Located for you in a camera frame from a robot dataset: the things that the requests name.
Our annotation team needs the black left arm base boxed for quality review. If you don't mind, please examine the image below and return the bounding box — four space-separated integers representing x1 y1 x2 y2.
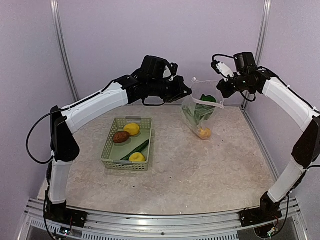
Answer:
44 201 88 228

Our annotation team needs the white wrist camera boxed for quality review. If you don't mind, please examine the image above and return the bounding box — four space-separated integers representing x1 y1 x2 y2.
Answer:
211 60 235 81
167 62 179 82

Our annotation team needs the yellow lemon toy front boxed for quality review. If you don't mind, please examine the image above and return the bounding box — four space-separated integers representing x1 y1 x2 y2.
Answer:
128 152 146 162

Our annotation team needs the brown round cake toy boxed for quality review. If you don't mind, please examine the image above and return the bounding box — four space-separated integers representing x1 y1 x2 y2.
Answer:
112 131 131 144

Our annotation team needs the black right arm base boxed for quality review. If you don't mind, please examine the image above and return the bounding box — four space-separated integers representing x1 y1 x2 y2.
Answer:
238 192 283 227

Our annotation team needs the front aluminium rail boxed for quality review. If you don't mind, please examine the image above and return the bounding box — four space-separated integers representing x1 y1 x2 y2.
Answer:
17 197 307 240

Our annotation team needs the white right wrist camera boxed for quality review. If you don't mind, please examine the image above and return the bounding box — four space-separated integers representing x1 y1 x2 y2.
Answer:
211 60 235 81

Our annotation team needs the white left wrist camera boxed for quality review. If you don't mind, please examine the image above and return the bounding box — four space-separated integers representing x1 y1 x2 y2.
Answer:
167 62 179 82

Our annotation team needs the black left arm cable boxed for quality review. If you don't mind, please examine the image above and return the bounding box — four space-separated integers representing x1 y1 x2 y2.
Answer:
26 112 61 165

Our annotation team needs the left aluminium frame post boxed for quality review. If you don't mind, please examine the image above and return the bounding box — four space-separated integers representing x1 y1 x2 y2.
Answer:
50 0 80 102

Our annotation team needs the right aluminium frame post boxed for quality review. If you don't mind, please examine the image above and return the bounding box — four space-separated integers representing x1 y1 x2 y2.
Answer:
241 0 273 110

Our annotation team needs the dark green cucumber toy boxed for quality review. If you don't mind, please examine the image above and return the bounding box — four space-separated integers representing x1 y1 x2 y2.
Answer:
120 140 150 161

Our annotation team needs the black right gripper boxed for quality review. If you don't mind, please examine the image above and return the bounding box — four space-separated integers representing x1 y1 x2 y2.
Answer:
218 71 255 98

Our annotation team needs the clear zip top bag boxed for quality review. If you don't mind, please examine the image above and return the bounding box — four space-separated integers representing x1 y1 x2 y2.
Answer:
181 77 225 140

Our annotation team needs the yellow lemon toy back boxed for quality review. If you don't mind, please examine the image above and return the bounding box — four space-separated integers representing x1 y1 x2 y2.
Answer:
123 122 140 136

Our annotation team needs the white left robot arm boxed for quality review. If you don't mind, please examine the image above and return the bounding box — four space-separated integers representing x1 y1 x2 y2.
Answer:
47 55 192 223

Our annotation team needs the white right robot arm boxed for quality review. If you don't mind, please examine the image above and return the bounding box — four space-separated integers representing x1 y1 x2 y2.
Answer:
219 50 320 225

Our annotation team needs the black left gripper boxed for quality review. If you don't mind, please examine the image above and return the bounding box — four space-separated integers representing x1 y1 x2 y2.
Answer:
149 75 193 103

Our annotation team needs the green bok choy toy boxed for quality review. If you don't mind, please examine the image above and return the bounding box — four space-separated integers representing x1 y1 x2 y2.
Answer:
182 96 216 127

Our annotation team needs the beige perforated plastic basket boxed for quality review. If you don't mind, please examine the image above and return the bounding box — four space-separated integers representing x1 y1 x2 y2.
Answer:
100 116 153 172

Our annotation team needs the black right camera cable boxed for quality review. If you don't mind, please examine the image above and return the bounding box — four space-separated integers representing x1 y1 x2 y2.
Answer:
211 53 236 63

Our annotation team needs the aluminium frame post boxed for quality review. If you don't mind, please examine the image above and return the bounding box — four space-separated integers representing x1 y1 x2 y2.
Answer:
50 0 80 102
241 0 273 110

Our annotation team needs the yellow lemon toy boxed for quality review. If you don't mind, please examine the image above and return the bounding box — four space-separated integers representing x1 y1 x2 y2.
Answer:
128 152 146 162
123 122 140 136

